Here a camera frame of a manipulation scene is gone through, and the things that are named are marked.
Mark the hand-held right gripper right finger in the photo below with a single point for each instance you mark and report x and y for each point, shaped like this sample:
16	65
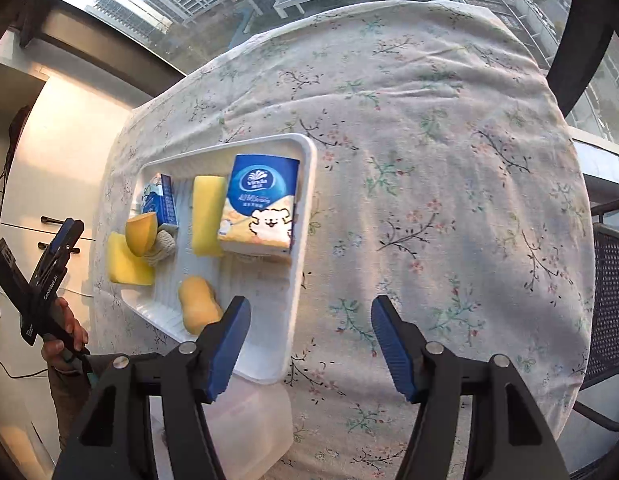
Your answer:
394	345

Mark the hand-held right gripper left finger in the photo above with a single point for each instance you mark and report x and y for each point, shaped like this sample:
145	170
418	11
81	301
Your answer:
229	345

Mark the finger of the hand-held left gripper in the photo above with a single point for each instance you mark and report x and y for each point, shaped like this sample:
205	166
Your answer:
69	232

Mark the white plastic tray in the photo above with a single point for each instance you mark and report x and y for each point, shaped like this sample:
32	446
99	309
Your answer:
269	310

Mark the yellow rectangular sponge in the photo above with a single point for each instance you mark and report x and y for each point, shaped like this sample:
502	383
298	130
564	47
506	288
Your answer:
127	265
207	215

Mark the yellow round sponge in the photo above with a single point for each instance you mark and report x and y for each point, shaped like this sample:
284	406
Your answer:
142	235

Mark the small blue tissue pack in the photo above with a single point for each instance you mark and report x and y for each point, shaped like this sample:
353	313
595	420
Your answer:
162	200

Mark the large blue tissue pack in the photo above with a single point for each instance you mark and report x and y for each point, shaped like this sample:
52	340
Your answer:
259	200

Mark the person's left forearm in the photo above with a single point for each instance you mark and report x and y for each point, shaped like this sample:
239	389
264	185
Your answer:
64	405

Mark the person's left hand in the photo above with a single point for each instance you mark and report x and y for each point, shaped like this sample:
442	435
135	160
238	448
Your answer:
74	330

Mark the orange peanut-shaped sponge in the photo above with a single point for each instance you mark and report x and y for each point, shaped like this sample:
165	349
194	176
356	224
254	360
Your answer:
197	305

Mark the translucent plastic container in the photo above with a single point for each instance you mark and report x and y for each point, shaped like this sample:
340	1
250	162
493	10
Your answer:
254	425

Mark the black chair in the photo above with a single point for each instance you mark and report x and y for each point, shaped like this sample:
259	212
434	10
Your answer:
612	300

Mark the black window frame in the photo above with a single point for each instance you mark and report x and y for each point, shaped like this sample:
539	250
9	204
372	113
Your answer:
579	35

